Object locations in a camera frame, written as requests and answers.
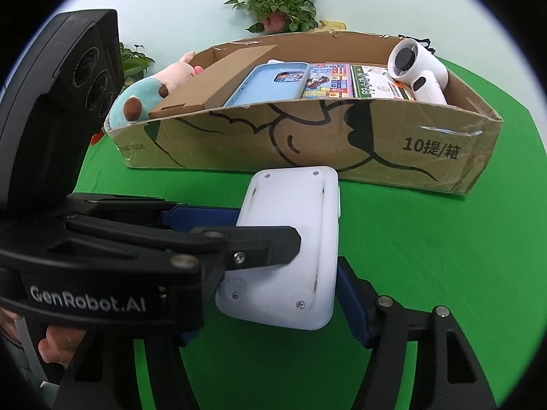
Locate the white plastic device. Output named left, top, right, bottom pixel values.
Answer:
left=215, top=166, right=340, bottom=330

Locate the light blue phone case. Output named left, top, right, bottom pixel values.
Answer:
left=224, top=62, right=310, bottom=107

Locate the person's left hand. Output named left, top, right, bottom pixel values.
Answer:
left=0, top=308, right=86, bottom=369

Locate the red paper cup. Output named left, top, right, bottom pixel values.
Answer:
left=90, top=132, right=105, bottom=145

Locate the pink and teal plush pig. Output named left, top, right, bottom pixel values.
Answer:
left=104, top=51, right=203, bottom=129

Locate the potted plant left side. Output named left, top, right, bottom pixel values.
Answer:
left=119, top=42, right=155, bottom=90

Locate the green tablecloth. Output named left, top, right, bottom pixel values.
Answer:
left=73, top=53, right=547, bottom=410

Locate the large cardboard tray box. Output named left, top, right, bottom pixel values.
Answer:
left=107, top=31, right=503, bottom=193

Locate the potted plant in pink pot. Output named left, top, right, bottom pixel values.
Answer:
left=224, top=0, right=319, bottom=35

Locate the colourful picture book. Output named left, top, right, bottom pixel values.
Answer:
left=301, top=63, right=354, bottom=99

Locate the yellow cloth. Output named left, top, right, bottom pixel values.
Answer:
left=317, top=19, right=347, bottom=32

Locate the green and white book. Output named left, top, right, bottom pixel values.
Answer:
left=350, top=64, right=414, bottom=101

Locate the white handheld fan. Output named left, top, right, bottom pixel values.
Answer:
left=387, top=38, right=449, bottom=106

